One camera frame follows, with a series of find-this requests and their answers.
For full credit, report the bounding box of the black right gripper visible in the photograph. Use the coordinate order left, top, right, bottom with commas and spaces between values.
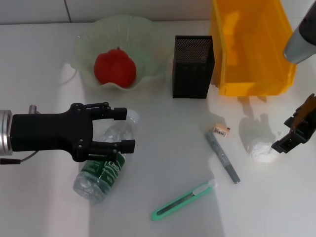
271, 93, 316, 155

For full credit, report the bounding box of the left gripper cable with plug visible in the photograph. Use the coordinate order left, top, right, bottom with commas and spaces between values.
0, 150, 38, 165

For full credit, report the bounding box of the grey marker pen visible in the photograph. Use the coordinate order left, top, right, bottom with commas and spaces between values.
205, 130, 241, 185

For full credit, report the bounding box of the white paper ball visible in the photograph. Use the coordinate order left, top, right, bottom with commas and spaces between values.
248, 142, 281, 163

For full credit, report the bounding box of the small beige barcode eraser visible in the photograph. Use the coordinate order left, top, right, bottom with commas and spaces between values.
213, 122, 232, 137

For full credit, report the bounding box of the green glass fruit plate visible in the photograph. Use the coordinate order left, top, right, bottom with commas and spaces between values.
73, 15, 171, 92

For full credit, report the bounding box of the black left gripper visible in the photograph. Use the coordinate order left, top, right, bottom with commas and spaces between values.
11, 101, 128, 162

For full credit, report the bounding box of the yellow plastic bin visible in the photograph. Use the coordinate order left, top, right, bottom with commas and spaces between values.
209, 0, 301, 96

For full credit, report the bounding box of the green utility knife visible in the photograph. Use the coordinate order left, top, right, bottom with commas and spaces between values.
151, 179, 219, 221

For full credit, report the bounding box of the black mesh pen holder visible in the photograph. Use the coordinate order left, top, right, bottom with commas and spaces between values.
172, 35, 216, 99

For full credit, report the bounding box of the clear green-label water bottle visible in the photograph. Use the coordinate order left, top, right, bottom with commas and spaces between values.
73, 109, 141, 205

